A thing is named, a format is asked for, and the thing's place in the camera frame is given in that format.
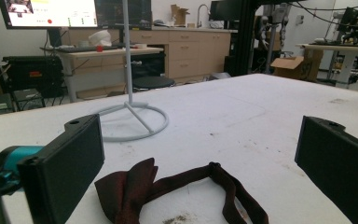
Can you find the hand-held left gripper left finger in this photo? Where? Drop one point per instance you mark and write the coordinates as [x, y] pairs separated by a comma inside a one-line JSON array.
[[62, 174]]

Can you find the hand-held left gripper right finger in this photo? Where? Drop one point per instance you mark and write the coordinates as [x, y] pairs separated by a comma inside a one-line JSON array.
[[338, 161]]

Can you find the dark red bow tie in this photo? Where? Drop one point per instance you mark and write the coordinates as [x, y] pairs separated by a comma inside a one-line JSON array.
[[130, 189]]

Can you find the black equipment case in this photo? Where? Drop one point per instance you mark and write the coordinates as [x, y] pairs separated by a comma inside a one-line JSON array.
[[32, 74]]

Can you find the large open cardboard box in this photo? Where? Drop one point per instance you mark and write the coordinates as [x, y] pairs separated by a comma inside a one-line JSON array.
[[295, 67]]

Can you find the white workbench table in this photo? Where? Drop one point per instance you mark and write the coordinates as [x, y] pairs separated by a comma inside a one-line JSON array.
[[348, 49]]

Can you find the wooden desk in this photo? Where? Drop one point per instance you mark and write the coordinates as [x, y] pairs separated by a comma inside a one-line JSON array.
[[102, 60]]

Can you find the black keyboard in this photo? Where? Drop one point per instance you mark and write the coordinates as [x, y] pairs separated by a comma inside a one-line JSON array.
[[80, 48]]

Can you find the black round stool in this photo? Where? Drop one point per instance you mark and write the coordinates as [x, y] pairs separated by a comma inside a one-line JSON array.
[[153, 82]]

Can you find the small red ball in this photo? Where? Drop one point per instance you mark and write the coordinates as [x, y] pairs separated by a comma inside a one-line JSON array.
[[99, 48]]

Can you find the white crumpled bag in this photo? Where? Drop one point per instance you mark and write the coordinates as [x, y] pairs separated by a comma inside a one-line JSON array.
[[100, 38]]

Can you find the grey robot on stand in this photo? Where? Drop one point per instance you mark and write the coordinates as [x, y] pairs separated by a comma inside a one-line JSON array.
[[272, 28]]

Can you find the white tape roll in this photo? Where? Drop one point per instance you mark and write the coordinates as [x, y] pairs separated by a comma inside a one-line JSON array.
[[141, 46]]

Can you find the lit computer monitor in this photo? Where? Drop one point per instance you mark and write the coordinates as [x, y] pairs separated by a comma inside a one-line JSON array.
[[52, 12]]

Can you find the dark computer monitor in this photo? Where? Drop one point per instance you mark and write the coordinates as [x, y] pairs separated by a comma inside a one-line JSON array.
[[122, 12]]

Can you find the wooden cabinet with drawers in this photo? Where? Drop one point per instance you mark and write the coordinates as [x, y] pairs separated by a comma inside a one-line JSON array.
[[195, 53]]

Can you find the small open cardboard box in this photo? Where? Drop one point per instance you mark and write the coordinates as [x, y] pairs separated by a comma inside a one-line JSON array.
[[178, 15]]

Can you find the metal sink faucet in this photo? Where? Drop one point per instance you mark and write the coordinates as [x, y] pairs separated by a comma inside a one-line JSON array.
[[199, 14]]

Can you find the black metal frame post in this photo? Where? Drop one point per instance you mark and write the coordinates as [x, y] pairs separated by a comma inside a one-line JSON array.
[[245, 37]]

